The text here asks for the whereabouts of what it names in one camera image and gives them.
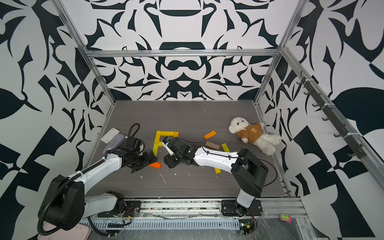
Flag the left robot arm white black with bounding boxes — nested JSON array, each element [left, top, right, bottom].
[[37, 130, 158, 236]]

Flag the pink tray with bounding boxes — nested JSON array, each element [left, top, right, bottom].
[[37, 224, 91, 240]]

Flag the grey hook rail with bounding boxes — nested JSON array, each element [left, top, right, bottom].
[[298, 77, 367, 159]]

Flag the natural wood block right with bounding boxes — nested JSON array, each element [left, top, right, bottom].
[[205, 141, 220, 151]]

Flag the white small device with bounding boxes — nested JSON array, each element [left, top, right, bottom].
[[101, 128, 120, 144]]

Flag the white teddy bear brown shirt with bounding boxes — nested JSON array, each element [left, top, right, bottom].
[[228, 117, 282, 156]]

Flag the orange block far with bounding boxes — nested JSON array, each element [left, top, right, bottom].
[[204, 131, 217, 140]]

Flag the green circuit board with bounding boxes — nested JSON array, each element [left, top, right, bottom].
[[239, 218, 257, 236]]

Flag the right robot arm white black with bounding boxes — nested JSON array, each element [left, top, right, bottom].
[[162, 137, 269, 209]]

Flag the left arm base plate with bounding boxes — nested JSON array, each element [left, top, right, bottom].
[[97, 200, 142, 218]]

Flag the yellow block right short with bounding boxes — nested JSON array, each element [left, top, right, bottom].
[[222, 143, 230, 153]]

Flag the red orange block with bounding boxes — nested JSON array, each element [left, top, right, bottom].
[[149, 162, 162, 169]]

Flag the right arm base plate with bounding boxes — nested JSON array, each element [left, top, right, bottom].
[[221, 199, 263, 217]]

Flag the aluminium front rail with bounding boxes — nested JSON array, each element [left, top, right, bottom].
[[53, 197, 308, 218]]

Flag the pink green small gadget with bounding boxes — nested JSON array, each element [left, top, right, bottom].
[[280, 214, 292, 223]]

